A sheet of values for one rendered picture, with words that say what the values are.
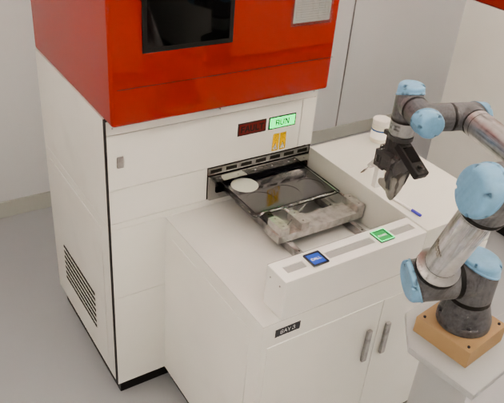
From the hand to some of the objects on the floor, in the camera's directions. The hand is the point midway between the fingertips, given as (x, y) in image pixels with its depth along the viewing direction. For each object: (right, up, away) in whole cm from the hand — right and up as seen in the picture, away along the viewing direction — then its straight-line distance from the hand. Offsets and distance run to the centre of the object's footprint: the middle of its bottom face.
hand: (393, 197), depth 192 cm
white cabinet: (-21, -80, +78) cm, 114 cm away
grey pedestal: (+18, -114, +31) cm, 119 cm away
